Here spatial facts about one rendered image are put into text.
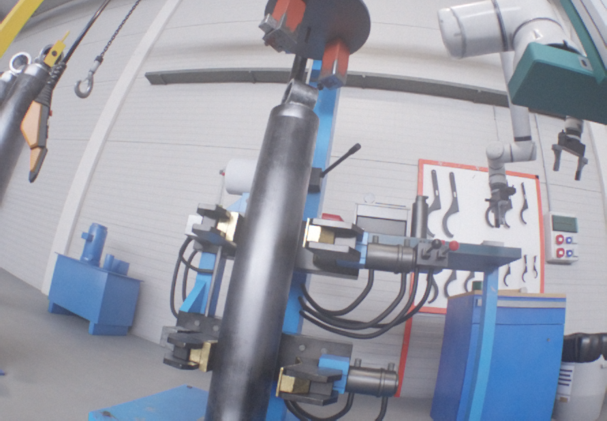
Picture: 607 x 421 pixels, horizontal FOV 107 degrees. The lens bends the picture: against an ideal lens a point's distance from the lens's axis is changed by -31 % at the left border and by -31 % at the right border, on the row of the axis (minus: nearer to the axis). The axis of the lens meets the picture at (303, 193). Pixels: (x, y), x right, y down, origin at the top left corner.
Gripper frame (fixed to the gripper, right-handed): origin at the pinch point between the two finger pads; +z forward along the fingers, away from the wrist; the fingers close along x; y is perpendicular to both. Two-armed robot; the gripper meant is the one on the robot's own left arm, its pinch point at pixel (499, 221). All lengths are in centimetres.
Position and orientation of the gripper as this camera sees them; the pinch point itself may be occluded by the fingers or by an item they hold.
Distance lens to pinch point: 154.9
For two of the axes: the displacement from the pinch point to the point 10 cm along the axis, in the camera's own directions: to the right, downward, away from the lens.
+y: -9.8, -1.1, 1.8
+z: -1.7, 9.2, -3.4
